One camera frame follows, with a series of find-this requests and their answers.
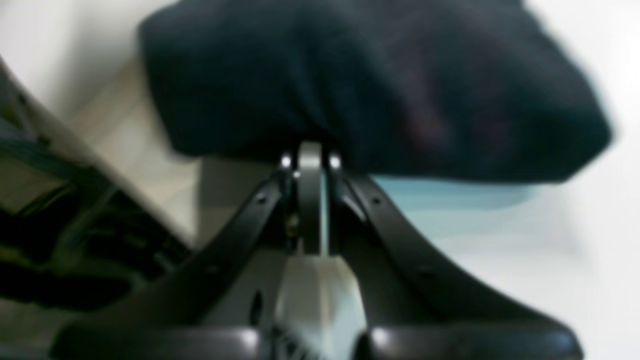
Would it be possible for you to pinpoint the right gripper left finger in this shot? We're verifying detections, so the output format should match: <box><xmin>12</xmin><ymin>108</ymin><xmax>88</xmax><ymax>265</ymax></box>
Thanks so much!
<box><xmin>50</xmin><ymin>142</ymin><xmax>321</xmax><ymax>360</ymax></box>

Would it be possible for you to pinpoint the dark navy long-sleeve shirt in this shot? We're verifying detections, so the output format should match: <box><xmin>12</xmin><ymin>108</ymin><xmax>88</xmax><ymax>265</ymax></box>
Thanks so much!
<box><xmin>138</xmin><ymin>0</ymin><xmax>611</xmax><ymax>183</ymax></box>

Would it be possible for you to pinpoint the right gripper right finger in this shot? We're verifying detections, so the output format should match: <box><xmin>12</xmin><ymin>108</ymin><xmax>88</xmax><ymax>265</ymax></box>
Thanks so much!
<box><xmin>323</xmin><ymin>150</ymin><xmax>584</xmax><ymax>360</ymax></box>

